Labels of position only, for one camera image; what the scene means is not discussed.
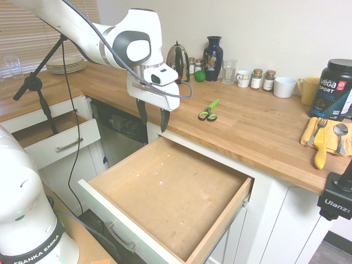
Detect clear faceted glass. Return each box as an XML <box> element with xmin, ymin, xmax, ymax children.
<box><xmin>2</xmin><ymin>55</ymin><xmax>24</xmax><ymax>80</ymax></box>

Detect large open wooden drawer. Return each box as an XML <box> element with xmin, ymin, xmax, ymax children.
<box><xmin>78</xmin><ymin>136</ymin><xmax>255</xmax><ymax>264</ymax></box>

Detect thin grey table cable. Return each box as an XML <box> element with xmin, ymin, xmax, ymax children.
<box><xmin>54</xmin><ymin>210</ymin><xmax>116</xmax><ymax>256</ymax></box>

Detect white kitchen cabinet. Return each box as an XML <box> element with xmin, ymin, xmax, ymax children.
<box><xmin>0</xmin><ymin>95</ymin><xmax>335</xmax><ymax>264</ymax></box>

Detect small drawer metal handle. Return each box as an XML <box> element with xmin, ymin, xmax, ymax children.
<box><xmin>55</xmin><ymin>137</ymin><xmax>84</xmax><ymax>153</ymax></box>

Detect yellow handled knife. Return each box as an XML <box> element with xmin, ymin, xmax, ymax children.
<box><xmin>313</xmin><ymin>129</ymin><xmax>327</xmax><ymax>170</ymax></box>

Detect black camera boom stand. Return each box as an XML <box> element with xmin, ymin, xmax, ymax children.
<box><xmin>12</xmin><ymin>34</ymin><xmax>69</xmax><ymax>135</ymax></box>

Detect large drawer metal handle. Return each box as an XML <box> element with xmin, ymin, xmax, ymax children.
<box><xmin>105</xmin><ymin>221</ymin><xmax>136</xmax><ymax>252</ymax></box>

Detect silver spoon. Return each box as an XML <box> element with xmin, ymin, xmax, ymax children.
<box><xmin>333</xmin><ymin>123</ymin><xmax>349</xmax><ymax>155</ymax></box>

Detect stainless steel dishwasher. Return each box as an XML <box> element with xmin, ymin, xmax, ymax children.
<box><xmin>90</xmin><ymin>99</ymin><xmax>149</xmax><ymax>168</ymax></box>

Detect green black scissors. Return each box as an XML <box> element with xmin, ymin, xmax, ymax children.
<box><xmin>197</xmin><ymin>98</ymin><xmax>221</xmax><ymax>122</ymax></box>

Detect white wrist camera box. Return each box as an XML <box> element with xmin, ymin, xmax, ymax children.
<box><xmin>142</xmin><ymin>65</ymin><xmax>179</xmax><ymax>87</ymax></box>

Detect dark blue painted vase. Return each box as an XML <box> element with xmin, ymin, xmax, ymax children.
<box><xmin>202</xmin><ymin>36</ymin><xmax>223</xmax><ymax>83</ymax></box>

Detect yellow folded cloth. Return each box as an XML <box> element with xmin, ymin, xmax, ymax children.
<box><xmin>299</xmin><ymin>117</ymin><xmax>352</xmax><ymax>158</ymax></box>

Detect thin black hanging cable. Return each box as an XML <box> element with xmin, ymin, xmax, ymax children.
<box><xmin>60</xmin><ymin>41</ymin><xmax>85</xmax><ymax>215</ymax></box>

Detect grey braided robot cable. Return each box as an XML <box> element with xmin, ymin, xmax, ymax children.
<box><xmin>62</xmin><ymin>0</ymin><xmax>193</xmax><ymax>100</ymax></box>

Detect silver fork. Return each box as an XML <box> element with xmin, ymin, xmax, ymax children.
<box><xmin>306</xmin><ymin>117</ymin><xmax>328</xmax><ymax>147</ymax></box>

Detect spice jar copper lid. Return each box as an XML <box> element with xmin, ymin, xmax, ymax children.
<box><xmin>262</xmin><ymin>70</ymin><xmax>277</xmax><ymax>92</ymax></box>
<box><xmin>250</xmin><ymin>68</ymin><xmax>263</xmax><ymax>91</ymax></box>

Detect chrome black electric kettle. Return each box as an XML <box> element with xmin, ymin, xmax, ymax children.
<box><xmin>166</xmin><ymin>41</ymin><xmax>191</xmax><ymax>83</ymax></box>

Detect black Vega protein tub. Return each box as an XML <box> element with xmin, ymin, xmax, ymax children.
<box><xmin>309</xmin><ymin>58</ymin><xmax>352</xmax><ymax>122</ymax></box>

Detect stack of cream plates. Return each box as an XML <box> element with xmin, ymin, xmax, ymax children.
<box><xmin>45</xmin><ymin>56</ymin><xmax>86</xmax><ymax>75</ymax></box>

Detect plain white cup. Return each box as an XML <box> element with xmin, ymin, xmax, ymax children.
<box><xmin>273</xmin><ymin>76</ymin><xmax>298</xmax><ymax>98</ymax></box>

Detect tall clear drinking glass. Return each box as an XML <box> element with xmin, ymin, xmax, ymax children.
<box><xmin>222</xmin><ymin>59</ymin><xmax>238</xmax><ymax>85</ymax></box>

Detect small white printed cup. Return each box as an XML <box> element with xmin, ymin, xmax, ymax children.
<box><xmin>236</xmin><ymin>70</ymin><xmax>253</xmax><ymax>89</ymax></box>

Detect beige window blinds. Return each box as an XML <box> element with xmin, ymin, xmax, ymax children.
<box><xmin>0</xmin><ymin>0</ymin><xmax>100</xmax><ymax>80</ymax></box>

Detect yellow mug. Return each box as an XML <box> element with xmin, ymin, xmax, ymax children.
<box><xmin>296</xmin><ymin>76</ymin><xmax>321</xmax><ymax>106</ymax></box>

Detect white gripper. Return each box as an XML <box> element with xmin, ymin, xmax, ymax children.
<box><xmin>126</xmin><ymin>71</ymin><xmax>181</xmax><ymax>133</ymax></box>

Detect black Ulanzi camera mount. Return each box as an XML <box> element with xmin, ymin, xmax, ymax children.
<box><xmin>316</xmin><ymin>156</ymin><xmax>352</xmax><ymax>221</ymax></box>

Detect small open white drawer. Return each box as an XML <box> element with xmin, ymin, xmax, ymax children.
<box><xmin>10</xmin><ymin>109</ymin><xmax>101</xmax><ymax>171</ymax></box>

